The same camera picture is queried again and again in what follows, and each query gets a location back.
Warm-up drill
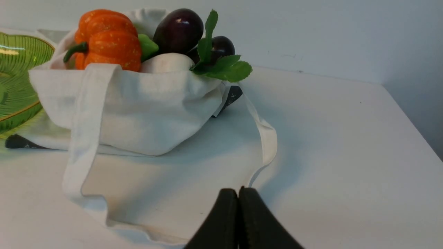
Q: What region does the large purple eggplant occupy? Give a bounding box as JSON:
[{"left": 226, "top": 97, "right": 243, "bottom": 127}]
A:
[{"left": 152, "top": 8, "right": 204, "bottom": 54}]

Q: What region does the orange toy pumpkin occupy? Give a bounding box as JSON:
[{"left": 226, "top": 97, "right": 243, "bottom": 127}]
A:
[{"left": 63, "top": 9, "right": 142, "bottom": 72}]

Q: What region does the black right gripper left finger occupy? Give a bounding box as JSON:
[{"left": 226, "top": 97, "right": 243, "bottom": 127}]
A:
[{"left": 185, "top": 188, "right": 238, "bottom": 249}]

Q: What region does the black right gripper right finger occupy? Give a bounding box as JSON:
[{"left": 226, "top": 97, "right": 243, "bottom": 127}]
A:
[{"left": 238, "top": 186, "right": 303, "bottom": 249}]

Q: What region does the white radish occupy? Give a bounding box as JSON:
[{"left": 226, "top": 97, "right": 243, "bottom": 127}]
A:
[{"left": 140, "top": 53, "right": 195, "bottom": 73}]

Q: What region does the white cloth bag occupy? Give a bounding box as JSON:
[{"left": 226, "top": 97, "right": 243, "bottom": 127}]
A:
[{"left": 5, "top": 9, "right": 278, "bottom": 245}]

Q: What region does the green glass plate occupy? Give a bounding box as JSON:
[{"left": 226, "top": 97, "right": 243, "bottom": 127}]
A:
[{"left": 0, "top": 31, "right": 54, "bottom": 134}]

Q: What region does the green pepper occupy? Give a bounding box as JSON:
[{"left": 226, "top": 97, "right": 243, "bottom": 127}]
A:
[{"left": 138, "top": 34, "right": 159, "bottom": 63}]

